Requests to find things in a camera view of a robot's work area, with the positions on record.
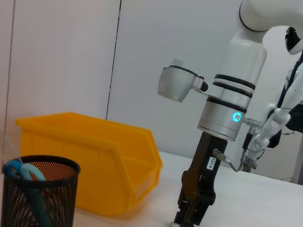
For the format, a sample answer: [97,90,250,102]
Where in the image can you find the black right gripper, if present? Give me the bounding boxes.
[174,131,229,227]

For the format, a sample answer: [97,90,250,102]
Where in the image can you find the blue scissors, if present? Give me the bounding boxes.
[4,159,53,227]

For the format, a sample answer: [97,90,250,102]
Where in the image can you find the transparent plastic ruler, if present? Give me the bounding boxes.
[0,129,24,175]

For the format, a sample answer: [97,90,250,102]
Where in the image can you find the black mesh pen holder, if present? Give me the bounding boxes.
[0,155,81,227]

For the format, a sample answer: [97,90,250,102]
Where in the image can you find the yellow plastic bin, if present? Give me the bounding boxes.
[15,112,163,217]

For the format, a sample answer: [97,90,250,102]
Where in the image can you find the white background humanoid robot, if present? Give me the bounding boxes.
[243,26,303,175]

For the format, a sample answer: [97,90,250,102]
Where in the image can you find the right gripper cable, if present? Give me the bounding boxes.
[212,117,264,173]

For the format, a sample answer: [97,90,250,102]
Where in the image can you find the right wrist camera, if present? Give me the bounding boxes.
[157,58,209,103]

